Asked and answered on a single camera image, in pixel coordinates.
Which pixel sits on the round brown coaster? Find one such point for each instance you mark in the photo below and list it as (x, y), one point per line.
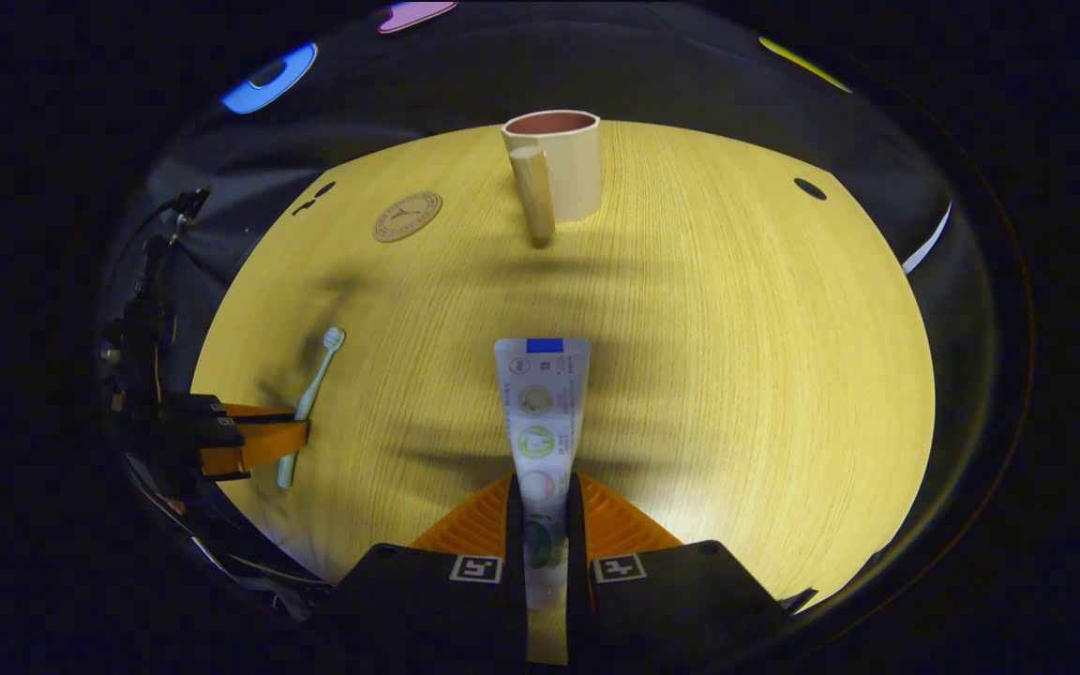
(407, 217)

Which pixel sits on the white toothpaste tube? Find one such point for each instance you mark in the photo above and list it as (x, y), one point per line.
(540, 412)

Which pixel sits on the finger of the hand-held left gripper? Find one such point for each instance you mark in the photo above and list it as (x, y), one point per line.
(259, 411)
(263, 445)

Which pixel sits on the pale green toothbrush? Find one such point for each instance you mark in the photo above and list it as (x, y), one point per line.
(315, 389)

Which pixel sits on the cream cup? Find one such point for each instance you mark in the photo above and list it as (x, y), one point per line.
(573, 178)

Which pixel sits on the white strip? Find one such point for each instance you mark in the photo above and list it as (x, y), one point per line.
(926, 239)

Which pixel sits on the wooden desktop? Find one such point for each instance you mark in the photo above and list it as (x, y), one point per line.
(737, 375)

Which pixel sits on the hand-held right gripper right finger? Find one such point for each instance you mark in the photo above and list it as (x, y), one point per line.
(577, 534)

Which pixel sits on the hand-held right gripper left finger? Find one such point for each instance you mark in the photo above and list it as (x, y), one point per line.
(516, 534)

